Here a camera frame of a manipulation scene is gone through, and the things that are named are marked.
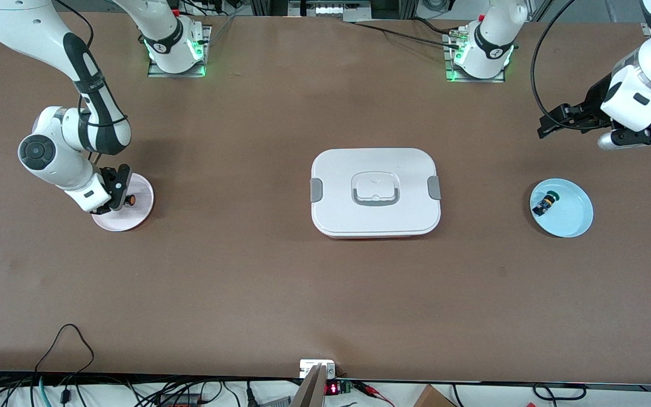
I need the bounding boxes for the black looped thin cable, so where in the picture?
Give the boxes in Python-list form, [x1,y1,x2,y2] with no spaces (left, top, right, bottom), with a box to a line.
[34,323,96,396]

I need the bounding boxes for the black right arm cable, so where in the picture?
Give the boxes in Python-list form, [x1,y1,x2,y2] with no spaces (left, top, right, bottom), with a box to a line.
[54,0,132,166]

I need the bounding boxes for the black coiled cable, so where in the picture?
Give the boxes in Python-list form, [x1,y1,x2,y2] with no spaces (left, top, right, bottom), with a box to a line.
[532,383,587,402]

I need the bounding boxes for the white lidded lunch box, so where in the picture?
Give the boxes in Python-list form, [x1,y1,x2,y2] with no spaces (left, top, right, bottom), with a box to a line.
[310,148,442,240]

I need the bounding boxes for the light blue round plate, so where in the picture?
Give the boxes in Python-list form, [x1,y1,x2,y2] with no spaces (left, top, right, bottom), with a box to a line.
[530,178,594,239]

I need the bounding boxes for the small white electronic box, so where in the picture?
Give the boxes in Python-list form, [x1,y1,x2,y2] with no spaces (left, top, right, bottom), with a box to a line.
[300,360,337,379]

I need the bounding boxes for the grey aluminium profile bar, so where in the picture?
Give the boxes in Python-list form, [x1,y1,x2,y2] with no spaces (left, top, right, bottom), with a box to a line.
[290,364,327,407]

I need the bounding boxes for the aluminium frame structure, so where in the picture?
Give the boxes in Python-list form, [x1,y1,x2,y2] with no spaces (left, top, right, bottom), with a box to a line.
[249,0,419,22]

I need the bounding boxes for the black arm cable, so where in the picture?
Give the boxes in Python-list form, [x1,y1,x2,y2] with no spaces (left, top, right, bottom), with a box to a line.
[54,0,132,166]
[531,0,580,117]

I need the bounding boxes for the green push button switch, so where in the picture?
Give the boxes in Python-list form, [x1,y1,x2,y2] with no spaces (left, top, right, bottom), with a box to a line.
[532,192,561,217]

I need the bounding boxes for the pink round plate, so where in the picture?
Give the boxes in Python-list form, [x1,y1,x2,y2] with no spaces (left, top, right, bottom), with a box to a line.
[90,172,155,232]

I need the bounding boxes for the tangled black cable bundle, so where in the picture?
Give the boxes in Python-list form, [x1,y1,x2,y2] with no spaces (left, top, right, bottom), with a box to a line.
[0,372,258,407]

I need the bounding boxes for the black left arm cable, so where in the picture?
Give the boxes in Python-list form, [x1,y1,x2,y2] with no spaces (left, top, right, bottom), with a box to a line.
[531,0,580,117]

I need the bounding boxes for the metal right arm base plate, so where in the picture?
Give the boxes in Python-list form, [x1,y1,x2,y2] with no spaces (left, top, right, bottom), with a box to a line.
[147,25,212,79]

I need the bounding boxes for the red clip lead wires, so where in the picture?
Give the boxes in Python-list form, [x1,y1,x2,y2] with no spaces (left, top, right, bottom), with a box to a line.
[353,380,395,406]

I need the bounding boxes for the black cable to base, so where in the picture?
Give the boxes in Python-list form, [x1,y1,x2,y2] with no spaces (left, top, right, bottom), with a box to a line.
[351,17,465,51]

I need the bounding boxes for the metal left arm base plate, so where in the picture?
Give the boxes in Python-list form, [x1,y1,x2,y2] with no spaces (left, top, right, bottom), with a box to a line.
[443,33,507,84]

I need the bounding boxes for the brown cardboard box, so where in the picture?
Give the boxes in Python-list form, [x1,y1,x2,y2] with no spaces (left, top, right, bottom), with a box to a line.
[413,384,456,407]

